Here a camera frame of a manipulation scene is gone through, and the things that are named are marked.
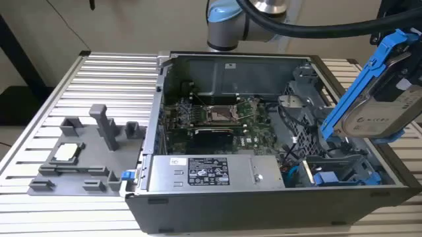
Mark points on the hard disk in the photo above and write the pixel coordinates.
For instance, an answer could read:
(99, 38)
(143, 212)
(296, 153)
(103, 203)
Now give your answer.
(373, 111)
(324, 178)

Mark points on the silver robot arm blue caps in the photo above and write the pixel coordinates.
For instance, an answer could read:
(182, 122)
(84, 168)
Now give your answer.
(227, 32)

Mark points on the green motherboard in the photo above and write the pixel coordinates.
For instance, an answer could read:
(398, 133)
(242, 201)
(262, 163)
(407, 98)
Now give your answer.
(260, 145)

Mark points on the CPU socket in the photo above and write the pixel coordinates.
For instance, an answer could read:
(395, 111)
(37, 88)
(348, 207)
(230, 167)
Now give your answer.
(218, 114)

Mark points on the thin metal locking lever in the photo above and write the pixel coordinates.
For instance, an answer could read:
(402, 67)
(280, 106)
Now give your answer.
(198, 98)

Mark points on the black graphics card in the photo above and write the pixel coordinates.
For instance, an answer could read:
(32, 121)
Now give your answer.
(211, 140)

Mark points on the black open PC case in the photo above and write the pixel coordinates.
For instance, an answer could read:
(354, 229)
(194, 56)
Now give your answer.
(263, 212)

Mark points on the silver power supply unit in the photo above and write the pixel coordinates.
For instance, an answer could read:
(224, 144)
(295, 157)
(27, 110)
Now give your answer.
(158, 177)

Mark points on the blue case latch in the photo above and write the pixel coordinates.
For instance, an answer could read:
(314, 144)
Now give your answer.
(127, 175)

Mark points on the black table corner cap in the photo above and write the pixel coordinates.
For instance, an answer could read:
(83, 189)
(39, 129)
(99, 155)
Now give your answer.
(84, 52)

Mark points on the grey parts rack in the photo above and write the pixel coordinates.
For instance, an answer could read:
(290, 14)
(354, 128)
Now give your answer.
(85, 153)

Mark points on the silver CPU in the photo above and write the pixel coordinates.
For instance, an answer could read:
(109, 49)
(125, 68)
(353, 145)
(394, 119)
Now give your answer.
(65, 151)

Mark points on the grey perforated metal bracket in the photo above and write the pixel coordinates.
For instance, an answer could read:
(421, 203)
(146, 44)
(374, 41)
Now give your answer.
(296, 133)

